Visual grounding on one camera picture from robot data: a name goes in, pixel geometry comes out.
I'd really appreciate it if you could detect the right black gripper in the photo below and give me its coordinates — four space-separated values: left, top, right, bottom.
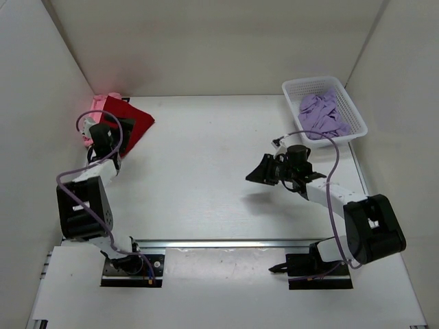
246 154 297 186

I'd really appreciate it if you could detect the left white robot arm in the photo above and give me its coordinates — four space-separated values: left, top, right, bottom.
56 113 145 276

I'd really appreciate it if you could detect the lavender garment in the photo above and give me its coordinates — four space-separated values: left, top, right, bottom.
298 88 351 140

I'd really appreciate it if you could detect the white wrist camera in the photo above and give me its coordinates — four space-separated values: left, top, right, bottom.
272 137 287 156
80 117 97 139

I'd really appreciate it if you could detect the red t shirt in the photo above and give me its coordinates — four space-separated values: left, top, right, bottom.
104 96 155 158

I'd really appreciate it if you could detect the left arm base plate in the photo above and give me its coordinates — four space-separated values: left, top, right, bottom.
100 249 165 288

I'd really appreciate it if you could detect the white plastic basket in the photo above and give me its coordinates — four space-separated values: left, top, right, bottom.
282 76 368 148

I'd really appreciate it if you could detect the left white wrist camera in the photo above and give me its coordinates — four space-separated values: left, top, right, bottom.
80 117 97 139

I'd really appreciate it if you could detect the pink t shirt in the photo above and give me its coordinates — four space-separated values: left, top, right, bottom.
82 93 122 147

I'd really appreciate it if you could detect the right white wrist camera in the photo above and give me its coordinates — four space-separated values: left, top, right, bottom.
272 137 287 156

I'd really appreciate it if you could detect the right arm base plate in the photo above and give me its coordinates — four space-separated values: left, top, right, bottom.
285 254 353 291

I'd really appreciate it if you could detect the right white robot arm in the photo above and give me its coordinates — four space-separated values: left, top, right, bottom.
246 145 407 274

